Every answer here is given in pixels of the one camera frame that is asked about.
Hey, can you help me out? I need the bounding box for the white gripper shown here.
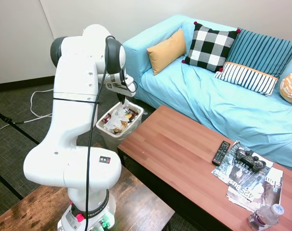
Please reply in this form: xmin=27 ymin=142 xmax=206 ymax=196
xmin=106 ymin=73 xmax=137 ymax=104

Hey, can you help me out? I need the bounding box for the white tissue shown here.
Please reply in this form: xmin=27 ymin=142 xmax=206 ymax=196
xmin=120 ymin=99 xmax=131 ymax=116

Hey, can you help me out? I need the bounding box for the beige plastic trash bin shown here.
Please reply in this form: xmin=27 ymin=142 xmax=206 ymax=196
xmin=95 ymin=101 xmax=144 ymax=152

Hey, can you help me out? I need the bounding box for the crumpled white plastic bag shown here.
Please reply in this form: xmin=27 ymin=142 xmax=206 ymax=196
xmin=104 ymin=109 xmax=127 ymax=131

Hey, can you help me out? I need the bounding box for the plain mustard yellow pillow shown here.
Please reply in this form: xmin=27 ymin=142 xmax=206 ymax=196
xmin=146 ymin=28 xmax=187 ymax=76

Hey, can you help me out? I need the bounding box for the reddish wooden coffee table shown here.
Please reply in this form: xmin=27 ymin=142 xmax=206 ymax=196
xmin=116 ymin=104 xmax=292 ymax=231

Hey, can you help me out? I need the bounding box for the light blue covered sofa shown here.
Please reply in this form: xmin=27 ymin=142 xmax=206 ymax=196
xmin=123 ymin=14 xmax=292 ymax=174

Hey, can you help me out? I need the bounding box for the black white checkered pillow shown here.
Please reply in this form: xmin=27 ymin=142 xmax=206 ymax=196
xmin=181 ymin=21 xmax=241 ymax=73

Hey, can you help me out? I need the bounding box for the black tv remote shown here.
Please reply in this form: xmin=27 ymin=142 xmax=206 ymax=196
xmin=211 ymin=141 xmax=231 ymax=167

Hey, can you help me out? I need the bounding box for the rustic dark wood side table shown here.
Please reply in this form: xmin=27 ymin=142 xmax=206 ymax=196
xmin=0 ymin=166 xmax=176 ymax=231

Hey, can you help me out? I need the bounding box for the dark cover magazine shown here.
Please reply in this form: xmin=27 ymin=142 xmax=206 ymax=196
xmin=211 ymin=141 xmax=274 ymax=186

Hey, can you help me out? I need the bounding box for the white navy striped pillow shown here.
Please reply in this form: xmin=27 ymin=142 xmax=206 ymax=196
xmin=213 ymin=62 xmax=279 ymax=98

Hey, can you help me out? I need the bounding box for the black game controller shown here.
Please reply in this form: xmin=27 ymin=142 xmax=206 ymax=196
xmin=236 ymin=148 xmax=267 ymax=172

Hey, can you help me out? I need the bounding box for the blue striped pillow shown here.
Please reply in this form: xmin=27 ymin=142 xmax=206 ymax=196
xmin=226 ymin=28 xmax=292 ymax=79

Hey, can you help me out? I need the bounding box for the business magazine with white title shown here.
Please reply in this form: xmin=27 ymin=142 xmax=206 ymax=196
xmin=226 ymin=167 xmax=284 ymax=213

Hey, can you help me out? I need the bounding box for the yellow white patterned bolster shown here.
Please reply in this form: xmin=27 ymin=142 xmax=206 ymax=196
xmin=279 ymin=69 xmax=292 ymax=105

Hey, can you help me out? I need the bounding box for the clear plastic drink bottle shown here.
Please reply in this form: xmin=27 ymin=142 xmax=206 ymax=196
xmin=247 ymin=204 xmax=285 ymax=231

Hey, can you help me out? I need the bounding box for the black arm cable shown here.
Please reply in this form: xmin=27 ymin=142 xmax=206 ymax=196
xmin=84 ymin=35 xmax=138 ymax=231

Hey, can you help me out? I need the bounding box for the white floor cable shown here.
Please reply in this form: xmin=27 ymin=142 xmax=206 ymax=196
xmin=0 ymin=88 xmax=54 ymax=133

